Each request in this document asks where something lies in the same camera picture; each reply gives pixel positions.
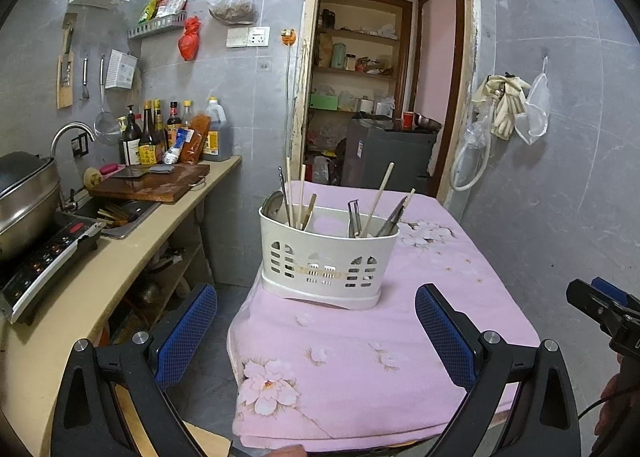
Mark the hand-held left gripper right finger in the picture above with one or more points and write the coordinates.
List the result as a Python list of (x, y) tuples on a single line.
[(442, 332)]

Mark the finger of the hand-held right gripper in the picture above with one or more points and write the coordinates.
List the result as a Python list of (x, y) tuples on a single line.
[(597, 307), (612, 293)]

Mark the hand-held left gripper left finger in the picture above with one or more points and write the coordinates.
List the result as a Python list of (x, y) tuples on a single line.
[(185, 332)]

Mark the white plastic utensil caddy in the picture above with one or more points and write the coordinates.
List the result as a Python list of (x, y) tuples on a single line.
[(325, 248)]

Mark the person's right hand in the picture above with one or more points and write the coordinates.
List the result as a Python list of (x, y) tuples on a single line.
[(614, 387)]

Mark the pink floral cloth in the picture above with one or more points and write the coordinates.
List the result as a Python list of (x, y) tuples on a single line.
[(360, 367)]

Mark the beige kitchen counter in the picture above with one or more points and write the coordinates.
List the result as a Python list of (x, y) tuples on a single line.
[(135, 257)]

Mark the bundle of chopsticks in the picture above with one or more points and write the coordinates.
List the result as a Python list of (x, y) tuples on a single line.
[(115, 214)]

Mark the wooden cutting board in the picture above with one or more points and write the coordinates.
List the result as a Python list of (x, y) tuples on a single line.
[(160, 189)]

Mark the black induction cooker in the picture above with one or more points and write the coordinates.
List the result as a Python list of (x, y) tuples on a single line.
[(45, 262)]

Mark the cleaver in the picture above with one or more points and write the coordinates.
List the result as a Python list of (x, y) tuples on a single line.
[(130, 172)]

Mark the tan loofah scrubber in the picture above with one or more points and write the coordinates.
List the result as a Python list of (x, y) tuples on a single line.
[(93, 178)]

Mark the pink scrub pad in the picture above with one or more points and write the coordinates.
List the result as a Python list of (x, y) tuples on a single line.
[(111, 168)]

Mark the grey cabinet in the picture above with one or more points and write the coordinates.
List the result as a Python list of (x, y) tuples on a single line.
[(390, 157)]

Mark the blue white packet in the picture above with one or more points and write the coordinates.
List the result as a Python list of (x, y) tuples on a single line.
[(176, 147)]

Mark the dark bottle yellow label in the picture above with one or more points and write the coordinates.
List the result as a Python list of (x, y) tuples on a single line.
[(147, 149)]

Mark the orange chili powder bag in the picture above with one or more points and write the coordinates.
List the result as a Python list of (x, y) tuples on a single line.
[(196, 137)]

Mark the dark pump dispenser bottle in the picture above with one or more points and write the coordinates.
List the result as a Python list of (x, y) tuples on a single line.
[(131, 142)]

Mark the large dark oil jug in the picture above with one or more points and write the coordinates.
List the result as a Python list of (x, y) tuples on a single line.
[(217, 134)]

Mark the white plastic jug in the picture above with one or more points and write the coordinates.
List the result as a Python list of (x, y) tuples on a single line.
[(321, 171)]

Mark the steel pot with lid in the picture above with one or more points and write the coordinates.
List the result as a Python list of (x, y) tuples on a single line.
[(25, 207)]

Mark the clear plastic bag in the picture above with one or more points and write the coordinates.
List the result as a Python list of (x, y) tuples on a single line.
[(477, 129)]

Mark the dark sauce bottle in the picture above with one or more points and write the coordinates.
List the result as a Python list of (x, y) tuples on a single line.
[(159, 127), (173, 122)]

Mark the metal bowl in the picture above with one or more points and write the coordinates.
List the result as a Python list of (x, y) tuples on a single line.
[(428, 122)]

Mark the small green bottle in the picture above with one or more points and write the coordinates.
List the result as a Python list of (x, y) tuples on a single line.
[(122, 129)]

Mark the red cup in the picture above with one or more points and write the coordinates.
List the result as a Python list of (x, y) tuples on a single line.
[(408, 119)]

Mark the hanging mesh strainer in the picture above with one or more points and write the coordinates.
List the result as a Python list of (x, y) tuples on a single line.
[(106, 129)]

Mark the clear bottle yellow cap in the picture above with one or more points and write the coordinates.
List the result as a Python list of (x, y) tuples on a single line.
[(187, 114)]

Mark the chrome faucet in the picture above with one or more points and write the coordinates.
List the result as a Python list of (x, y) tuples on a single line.
[(70, 126)]

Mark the green box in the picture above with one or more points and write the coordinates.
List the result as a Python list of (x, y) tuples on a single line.
[(323, 101)]

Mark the wooden knife holder board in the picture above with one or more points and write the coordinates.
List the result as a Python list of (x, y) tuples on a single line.
[(65, 92)]

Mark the hanging metal peeler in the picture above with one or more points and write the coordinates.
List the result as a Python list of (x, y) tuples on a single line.
[(85, 77)]

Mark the red plastic bag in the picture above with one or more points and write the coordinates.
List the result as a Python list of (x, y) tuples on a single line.
[(189, 42)]

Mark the mint thermos cup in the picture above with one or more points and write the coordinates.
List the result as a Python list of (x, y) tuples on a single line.
[(338, 56)]

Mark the wooden shelf unit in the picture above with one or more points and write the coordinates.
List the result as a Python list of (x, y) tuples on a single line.
[(360, 34)]

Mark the green snack packet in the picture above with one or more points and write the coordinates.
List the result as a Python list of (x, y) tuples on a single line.
[(147, 7)]

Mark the red snack packet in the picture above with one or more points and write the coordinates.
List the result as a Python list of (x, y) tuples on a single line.
[(171, 4)]

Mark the white wall box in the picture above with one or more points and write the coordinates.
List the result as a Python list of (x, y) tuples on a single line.
[(121, 69)]

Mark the worn wooden door frame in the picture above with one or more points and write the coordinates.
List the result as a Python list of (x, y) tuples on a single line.
[(302, 87)]

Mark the white wall switch socket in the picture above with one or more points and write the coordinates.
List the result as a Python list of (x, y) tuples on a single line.
[(247, 36)]

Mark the grey wall rack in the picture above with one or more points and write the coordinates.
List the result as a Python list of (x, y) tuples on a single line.
[(155, 28)]

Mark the orange wall hook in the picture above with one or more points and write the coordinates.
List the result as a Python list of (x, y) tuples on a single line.
[(288, 36)]

